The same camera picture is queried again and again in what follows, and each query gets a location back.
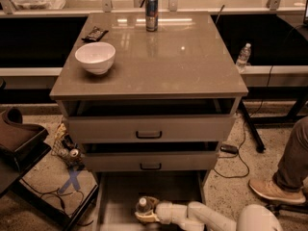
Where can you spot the clear water bottle on ledge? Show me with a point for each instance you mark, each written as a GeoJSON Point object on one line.
{"type": "Point", "coordinates": [243, 57]}

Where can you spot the grey drawer cabinet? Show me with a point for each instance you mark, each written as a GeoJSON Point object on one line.
{"type": "Point", "coordinates": [183, 69]}

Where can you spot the blue energy drink can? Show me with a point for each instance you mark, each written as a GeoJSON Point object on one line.
{"type": "Point", "coordinates": [151, 15]}

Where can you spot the middle drawer with black handle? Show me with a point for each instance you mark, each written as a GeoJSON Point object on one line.
{"type": "Point", "coordinates": [147, 156]}

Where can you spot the clear plastic bottle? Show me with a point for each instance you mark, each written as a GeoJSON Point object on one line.
{"type": "Point", "coordinates": [144, 205]}

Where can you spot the person's brown trouser leg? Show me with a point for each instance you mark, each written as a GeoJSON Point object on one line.
{"type": "Point", "coordinates": [293, 166]}

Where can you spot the drawer with black handle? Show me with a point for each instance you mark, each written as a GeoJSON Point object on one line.
{"type": "Point", "coordinates": [147, 156]}
{"type": "Point", "coordinates": [157, 128]}

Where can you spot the dark snack bar wrapper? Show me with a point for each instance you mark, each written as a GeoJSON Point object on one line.
{"type": "Point", "coordinates": [95, 35]}

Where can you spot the white ceramic bowl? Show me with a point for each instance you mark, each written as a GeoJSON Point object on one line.
{"type": "Point", "coordinates": [96, 58]}

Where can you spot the open bottom drawer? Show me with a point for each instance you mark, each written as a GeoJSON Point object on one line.
{"type": "Point", "coordinates": [119, 193]}

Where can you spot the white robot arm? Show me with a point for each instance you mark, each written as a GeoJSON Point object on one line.
{"type": "Point", "coordinates": [195, 216]}

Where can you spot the top drawer with black handle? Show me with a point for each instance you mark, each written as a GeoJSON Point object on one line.
{"type": "Point", "coordinates": [157, 128]}

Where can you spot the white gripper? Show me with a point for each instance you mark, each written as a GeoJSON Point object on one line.
{"type": "Point", "coordinates": [166, 213]}

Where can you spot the dark chair on left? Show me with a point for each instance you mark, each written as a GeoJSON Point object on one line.
{"type": "Point", "coordinates": [22, 146]}

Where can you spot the tan shoe near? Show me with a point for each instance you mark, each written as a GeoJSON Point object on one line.
{"type": "Point", "coordinates": [269, 190]}

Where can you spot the wire basket with cans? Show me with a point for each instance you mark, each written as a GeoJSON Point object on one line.
{"type": "Point", "coordinates": [64, 148]}

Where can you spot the black power adapter with cable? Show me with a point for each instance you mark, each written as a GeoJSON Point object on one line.
{"type": "Point", "coordinates": [237, 154]}

